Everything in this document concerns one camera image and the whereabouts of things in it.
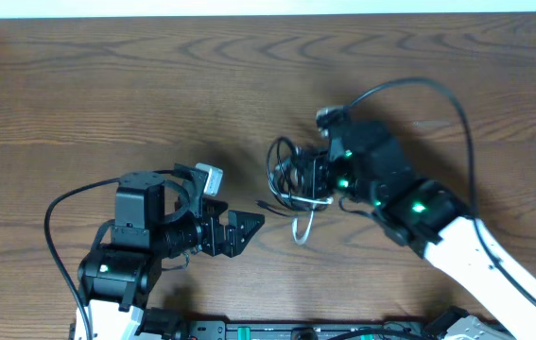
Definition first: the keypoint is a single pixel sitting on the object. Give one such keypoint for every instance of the green clip on rail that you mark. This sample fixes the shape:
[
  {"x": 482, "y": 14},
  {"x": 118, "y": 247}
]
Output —
[{"x": 243, "y": 333}]

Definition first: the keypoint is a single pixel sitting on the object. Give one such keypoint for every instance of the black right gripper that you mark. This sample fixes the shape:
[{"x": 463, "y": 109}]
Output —
[{"x": 314, "y": 176}]

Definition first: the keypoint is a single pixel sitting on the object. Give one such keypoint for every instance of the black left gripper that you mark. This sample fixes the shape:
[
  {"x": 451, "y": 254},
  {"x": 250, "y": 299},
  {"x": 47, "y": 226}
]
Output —
[{"x": 216, "y": 243}]

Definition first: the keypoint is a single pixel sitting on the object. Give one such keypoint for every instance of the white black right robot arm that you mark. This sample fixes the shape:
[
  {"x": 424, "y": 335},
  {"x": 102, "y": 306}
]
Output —
[{"x": 365, "y": 163}]

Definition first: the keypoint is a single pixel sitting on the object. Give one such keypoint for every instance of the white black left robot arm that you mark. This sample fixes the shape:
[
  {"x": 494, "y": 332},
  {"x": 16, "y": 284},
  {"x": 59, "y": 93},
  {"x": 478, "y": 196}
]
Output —
[{"x": 158, "y": 215}]

